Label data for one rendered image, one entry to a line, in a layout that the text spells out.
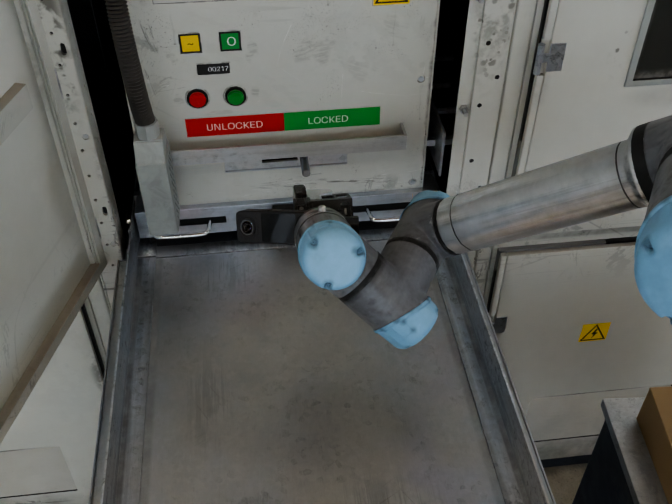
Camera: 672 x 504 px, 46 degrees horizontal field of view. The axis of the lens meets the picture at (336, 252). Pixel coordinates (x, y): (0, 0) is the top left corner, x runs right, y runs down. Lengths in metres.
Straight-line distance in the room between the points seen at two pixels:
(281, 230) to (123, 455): 0.39
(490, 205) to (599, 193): 0.14
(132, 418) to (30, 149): 0.42
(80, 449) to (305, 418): 0.80
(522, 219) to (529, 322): 0.76
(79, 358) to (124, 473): 0.51
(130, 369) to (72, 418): 0.53
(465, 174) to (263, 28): 0.43
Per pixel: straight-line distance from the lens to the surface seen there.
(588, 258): 1.60
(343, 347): 1.27
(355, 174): 1.40
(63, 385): 1.70
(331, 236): 0.89
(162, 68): 1.27
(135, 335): 1.32
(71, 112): 1.28
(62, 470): 1.96
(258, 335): 1.29
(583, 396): 1.95
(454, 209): 0.99
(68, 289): 1.41
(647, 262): 0.73
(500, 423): 1.20
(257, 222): 1.10
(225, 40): 1.25
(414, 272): 0.97
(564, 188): 0.91
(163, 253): 1.46
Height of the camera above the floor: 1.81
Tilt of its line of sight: 43 degrees down
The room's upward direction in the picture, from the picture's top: straight up
